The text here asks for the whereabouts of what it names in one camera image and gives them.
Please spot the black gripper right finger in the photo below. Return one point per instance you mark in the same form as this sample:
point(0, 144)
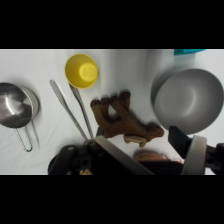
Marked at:
point(195, 156)

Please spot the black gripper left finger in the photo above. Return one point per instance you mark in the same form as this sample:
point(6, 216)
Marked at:
point(116, 153)

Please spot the blue cube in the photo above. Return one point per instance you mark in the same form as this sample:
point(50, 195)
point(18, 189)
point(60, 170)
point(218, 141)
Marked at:
point(186, 52)

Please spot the grey metal bowl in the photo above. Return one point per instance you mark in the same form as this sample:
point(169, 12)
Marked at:
point(186, 100)

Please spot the brown plush moose toy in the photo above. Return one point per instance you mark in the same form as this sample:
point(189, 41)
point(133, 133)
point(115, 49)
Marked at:
point(126, 125)

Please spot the orange bread bun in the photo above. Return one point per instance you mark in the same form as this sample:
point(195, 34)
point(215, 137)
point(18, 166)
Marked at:
point(146, 155)

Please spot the metal tongs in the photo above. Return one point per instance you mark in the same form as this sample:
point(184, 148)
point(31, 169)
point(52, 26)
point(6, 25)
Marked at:
point(60, 95)

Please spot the yellow plastic cup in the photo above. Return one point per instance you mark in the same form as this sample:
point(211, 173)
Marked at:
point(81, 71)

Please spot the steel measuring cup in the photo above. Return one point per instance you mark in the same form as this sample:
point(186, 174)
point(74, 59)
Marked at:
point(13, 105)

